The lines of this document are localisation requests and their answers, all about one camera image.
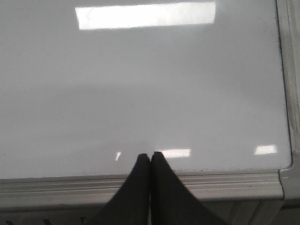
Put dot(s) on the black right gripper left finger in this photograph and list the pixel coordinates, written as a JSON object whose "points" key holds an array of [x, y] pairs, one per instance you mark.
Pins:
{"points": [[130, 204]]}

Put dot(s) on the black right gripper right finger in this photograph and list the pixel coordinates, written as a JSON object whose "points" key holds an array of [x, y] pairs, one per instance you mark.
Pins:
{"points": [[171, 202]]}

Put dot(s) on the white whiteboard with aluminium frame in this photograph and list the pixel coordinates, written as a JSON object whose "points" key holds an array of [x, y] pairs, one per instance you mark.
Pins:
{"points": [[88, 85]]}

